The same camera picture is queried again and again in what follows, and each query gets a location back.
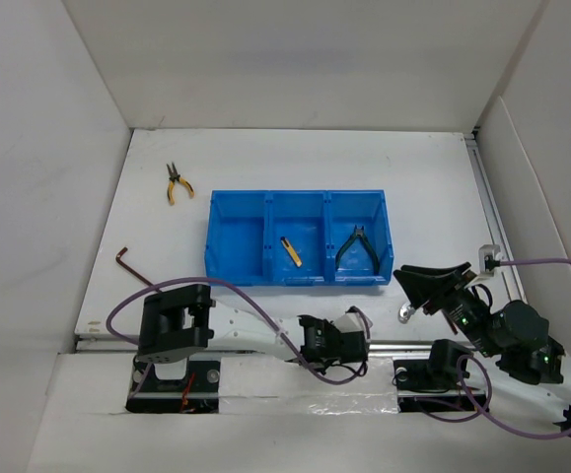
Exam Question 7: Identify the small yellow needle-nose pliers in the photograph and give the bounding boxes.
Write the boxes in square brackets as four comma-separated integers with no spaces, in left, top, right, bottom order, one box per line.
[166,163,195,206]

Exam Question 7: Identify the blue bin right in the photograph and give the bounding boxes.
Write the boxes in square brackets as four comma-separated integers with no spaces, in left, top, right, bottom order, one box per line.
[324,190,394,287]

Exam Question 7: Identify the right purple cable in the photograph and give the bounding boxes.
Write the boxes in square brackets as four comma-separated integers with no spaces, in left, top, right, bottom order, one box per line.
[427,257,571,439]

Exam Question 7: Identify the blue bin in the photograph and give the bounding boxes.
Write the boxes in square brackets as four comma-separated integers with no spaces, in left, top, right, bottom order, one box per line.
[204,190,266,286]
[268,191,325,286]
[324,190,394,287]

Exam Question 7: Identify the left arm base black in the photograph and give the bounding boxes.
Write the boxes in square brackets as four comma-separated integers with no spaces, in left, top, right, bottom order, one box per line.
[125,359,221,414]

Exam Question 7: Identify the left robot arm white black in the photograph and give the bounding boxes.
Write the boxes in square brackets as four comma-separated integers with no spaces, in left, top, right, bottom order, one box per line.
[137,284,369,391]

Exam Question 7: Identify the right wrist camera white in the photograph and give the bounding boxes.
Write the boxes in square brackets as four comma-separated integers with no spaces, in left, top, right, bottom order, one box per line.
[478,244,501,277]

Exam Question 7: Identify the aluminium rail front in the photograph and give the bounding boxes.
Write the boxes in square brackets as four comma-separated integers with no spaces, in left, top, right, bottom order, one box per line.
[74,337,432,354]

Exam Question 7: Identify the silver metal tool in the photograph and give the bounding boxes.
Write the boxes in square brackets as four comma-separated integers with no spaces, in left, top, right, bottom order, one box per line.
[397,303,417,324]

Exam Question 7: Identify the blue bin left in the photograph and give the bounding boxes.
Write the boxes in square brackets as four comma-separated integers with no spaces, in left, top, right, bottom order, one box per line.
[204,190,266,286]

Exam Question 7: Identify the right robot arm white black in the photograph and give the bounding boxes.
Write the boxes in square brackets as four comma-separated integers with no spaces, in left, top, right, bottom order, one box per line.
[393,257,571,439]

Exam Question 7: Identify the right brown hex key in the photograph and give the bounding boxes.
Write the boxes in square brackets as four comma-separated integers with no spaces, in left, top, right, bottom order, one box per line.
[444,314,459,335]

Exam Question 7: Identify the blue bin middle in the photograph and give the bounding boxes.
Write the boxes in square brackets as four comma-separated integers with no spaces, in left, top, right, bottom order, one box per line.
[268,191,325,286]

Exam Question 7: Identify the left brown hex key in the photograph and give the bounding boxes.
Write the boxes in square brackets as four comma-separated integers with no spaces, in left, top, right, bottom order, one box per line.
[114,246,154,287]

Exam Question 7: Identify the dark green cutting pliers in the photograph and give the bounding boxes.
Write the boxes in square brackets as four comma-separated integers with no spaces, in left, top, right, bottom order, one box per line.
[335,225,381,275]

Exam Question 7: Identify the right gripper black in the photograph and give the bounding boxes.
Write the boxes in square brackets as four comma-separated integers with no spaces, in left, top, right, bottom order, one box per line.
[390,260,499,356]

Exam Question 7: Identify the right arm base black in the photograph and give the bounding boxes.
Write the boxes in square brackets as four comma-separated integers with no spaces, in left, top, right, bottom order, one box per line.
[393,359,476,414]

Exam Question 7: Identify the brown hex key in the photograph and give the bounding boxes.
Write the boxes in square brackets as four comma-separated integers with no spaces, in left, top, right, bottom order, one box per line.
[444,314,459,335]
[114,246,154,287]

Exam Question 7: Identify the yellow utility knife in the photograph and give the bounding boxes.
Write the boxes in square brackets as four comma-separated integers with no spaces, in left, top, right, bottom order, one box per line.
[280,236,303,268]

